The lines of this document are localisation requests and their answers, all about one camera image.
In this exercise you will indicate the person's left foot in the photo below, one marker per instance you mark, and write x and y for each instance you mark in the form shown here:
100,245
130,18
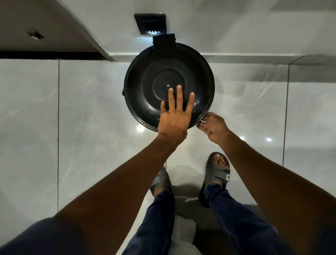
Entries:
158,190

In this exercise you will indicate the person's right forearm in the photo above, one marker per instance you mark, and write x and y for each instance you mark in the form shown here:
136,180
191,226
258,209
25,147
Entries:
275,189

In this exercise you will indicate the dark blue left shirt sleeve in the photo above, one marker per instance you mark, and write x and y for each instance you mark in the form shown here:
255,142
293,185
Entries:
39,237

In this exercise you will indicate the person's left forearm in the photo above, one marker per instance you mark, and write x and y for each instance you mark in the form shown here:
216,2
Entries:
115,184

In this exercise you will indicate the grey left sandal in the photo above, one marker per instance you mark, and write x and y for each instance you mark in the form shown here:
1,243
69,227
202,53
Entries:
160,181

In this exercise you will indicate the person's left middle finger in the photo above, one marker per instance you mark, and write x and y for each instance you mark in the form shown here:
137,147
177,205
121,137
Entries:
179,97

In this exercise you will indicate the person's right foot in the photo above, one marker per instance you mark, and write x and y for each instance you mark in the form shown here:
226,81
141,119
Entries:
220,160

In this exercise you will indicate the person's foot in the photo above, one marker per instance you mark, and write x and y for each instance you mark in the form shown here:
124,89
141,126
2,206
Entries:
220,160
158,190

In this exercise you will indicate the black round lidded trash bin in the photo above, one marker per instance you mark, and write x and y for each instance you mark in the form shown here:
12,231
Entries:
154,78

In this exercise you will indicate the grey right sandal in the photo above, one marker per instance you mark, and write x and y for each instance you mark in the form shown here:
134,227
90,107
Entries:
214,174

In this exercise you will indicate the person's right hand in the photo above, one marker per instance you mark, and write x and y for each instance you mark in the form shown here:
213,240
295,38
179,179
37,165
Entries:
216,128

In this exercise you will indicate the person's left little finger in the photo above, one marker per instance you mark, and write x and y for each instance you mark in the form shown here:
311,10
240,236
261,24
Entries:
163,106

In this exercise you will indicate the person's blue jeans leg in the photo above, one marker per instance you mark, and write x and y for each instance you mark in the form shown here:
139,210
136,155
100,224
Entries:
154,226
241,226

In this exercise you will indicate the person's right blue jeans leg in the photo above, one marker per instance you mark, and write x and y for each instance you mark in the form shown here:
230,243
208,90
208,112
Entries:
241,226

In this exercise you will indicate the black wall socket plate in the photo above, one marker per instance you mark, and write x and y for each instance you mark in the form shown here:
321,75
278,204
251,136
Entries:
150,24

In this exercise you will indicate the person's right thumb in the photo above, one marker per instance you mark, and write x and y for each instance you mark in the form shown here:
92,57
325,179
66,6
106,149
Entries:
209,116

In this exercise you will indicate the person's left blue jeans leg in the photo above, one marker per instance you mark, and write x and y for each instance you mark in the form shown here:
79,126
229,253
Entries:
154,226

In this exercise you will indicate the person's left hand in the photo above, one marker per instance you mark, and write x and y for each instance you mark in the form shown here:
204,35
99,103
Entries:
174,120

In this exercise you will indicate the grey sandal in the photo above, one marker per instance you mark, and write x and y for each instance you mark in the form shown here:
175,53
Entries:
214,174
160,181

